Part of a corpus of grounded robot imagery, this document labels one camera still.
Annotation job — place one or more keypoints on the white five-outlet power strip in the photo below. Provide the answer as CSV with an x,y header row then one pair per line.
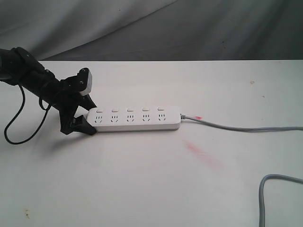
x,y
142,118

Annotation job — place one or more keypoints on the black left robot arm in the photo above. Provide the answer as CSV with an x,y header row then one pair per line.
x,y
19,67

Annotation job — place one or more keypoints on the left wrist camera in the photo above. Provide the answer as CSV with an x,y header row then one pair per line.
x,y
84,81

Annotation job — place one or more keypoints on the white backdrop cloth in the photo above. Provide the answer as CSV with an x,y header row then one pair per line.
x,y
154,30

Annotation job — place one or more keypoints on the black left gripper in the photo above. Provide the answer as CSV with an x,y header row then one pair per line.
x,y
67,102

